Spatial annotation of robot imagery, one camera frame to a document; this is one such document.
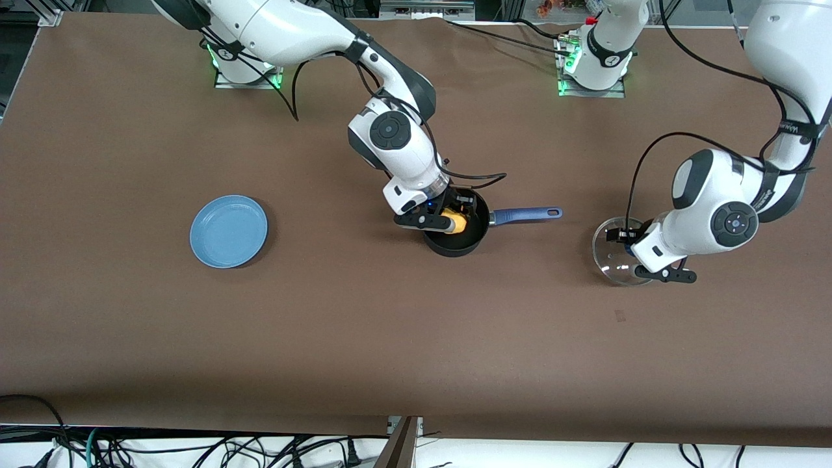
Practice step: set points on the black power plug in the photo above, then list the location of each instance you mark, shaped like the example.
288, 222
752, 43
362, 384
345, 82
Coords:
353, 455

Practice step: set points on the orange background object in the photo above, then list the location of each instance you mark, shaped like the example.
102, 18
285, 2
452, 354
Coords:
549, 8

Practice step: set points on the brown table cover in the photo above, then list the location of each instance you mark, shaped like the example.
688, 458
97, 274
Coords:
416, 357

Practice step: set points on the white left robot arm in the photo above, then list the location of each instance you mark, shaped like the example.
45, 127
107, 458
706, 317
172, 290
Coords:
715, 195

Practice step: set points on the aluminium corner bracket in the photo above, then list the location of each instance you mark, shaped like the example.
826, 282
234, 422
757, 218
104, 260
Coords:
51, 17

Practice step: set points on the blue round plate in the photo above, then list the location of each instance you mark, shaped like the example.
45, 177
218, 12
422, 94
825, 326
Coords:
229, 231

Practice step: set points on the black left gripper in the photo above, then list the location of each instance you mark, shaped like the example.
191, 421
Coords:
632, 235

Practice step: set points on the aluminium table frame leg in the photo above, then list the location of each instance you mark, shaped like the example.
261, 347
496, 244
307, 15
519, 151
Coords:
400, 448

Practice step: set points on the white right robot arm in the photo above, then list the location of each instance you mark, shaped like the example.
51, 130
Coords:
292, 26

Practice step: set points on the yellow potato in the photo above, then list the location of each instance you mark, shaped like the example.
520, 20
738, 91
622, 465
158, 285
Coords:
457, 224

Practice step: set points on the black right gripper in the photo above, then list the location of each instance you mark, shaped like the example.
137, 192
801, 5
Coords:
459, 199

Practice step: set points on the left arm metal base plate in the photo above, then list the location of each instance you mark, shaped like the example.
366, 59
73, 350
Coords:
614, 93

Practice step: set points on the silver metal rail unit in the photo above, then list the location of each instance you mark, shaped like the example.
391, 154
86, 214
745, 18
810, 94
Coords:
426, 10

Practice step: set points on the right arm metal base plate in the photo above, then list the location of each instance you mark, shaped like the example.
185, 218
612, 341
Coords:
224, 84

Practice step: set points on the glass lid with blue knob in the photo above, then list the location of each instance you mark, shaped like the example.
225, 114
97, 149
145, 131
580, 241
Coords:
608, 260

